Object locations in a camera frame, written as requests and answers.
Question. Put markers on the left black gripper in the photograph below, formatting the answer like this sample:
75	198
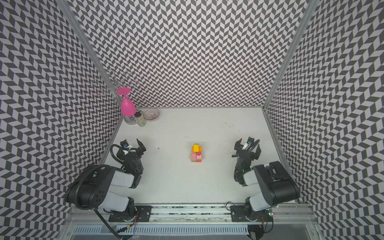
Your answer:
142	147

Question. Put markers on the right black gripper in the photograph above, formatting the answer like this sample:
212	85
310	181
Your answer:
247	151

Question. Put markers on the orange rectangular block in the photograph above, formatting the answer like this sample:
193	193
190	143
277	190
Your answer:
200	149

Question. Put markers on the yellow house-shaped block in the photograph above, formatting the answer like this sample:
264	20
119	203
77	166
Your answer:
196	148

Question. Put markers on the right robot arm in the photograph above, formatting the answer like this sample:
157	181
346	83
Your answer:
275	184

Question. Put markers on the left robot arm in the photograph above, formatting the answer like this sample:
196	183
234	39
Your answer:
91	189

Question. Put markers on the glass spice jar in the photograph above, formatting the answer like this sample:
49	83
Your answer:
140	119

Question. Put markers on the small striped bowl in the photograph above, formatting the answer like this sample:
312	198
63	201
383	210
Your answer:
151	115

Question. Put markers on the pink plastic wine glass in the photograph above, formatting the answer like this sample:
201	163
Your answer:
127	106

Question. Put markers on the chrome glass holder stand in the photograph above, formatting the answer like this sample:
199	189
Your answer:
122	86

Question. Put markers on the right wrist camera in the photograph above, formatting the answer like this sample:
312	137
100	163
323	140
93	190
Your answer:
248	144

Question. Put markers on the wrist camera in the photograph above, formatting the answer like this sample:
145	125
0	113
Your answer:
248	144
128	149

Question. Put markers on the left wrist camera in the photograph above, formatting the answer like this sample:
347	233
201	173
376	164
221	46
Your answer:
128	149

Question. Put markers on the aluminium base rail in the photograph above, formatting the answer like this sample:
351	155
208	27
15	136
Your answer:
288	213

